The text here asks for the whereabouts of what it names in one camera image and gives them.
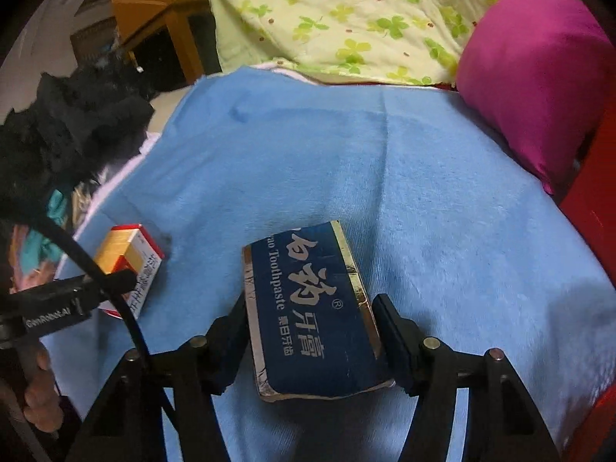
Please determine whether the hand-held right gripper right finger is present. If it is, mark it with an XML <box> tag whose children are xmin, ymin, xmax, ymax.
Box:
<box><xmin>373</xmin><ymin>293</ymin><xmax>561</xmax><ymax>462</ymax></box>

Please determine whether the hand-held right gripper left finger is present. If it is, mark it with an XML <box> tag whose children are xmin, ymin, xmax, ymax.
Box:
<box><xmin>67</xmin><ymin>291</ymin><xmax>251</xmax><ymax>462</ymax></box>

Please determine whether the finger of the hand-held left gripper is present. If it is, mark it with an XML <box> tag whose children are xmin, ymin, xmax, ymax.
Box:
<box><xmin>94</xmin><ymin>269</ymin><xmax>136</xmax><ymax>306</ymax></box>

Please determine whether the red and white medicine box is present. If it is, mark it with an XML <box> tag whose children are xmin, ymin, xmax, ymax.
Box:
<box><xmin>93</xmin><ymin>224</ymin><xmax>165</xmax><ymax>321</ymax></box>

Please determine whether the blue toothpaste box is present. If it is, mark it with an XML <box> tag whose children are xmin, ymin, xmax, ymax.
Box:
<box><xmin>242</xmin><ymin>220</ymin><xmax>396</xmax><ymax>402</ymax></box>

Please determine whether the person's left hand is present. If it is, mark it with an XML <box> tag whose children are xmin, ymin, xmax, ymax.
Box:
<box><xmin>23</xmin><ymin>345</ymin><xmax>67</xmax><ymax>440</ymax></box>

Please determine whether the colourful patterned cloth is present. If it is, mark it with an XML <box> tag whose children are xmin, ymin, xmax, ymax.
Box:
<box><xmin>10</xmin><ymin>185</ymin><xmax>99</xmax><ymax>294</ymax></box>

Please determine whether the blue blanket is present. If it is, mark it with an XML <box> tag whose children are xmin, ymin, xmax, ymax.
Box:
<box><xmin>41</xmin><ymin>67</ymin><xmax>616</xmax><ymax>462</ymax></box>

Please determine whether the black fluffy cloth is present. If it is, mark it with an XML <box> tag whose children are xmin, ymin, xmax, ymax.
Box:
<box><xmin>0</xmin><ymin>55</ymin><xmax>155</xmax><ymax>222</ymax></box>

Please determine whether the wooden furniture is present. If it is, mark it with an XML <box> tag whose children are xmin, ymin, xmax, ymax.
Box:
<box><xmin>105</xmin><ymin>0</ymin><xmax>222</xmax><ymax>92</ymax></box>

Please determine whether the magenta pillow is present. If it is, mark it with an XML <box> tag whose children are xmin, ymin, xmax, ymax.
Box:
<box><xmin>455</xmin><ymin>0</ymin><xmax>616</xmax><ymax>196</ymax></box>

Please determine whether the green clover print quilt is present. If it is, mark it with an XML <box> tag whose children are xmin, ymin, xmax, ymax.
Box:
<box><xmin>192</xmin><ymin>0</ymin><xmax>578</xmax><ymax>87</ymax></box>

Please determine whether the black cable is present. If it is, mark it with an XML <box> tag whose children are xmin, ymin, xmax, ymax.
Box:
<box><xmin>19</xmin><ymin>212</ymin><xmax>176</xmax><ymax>429</ymax></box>

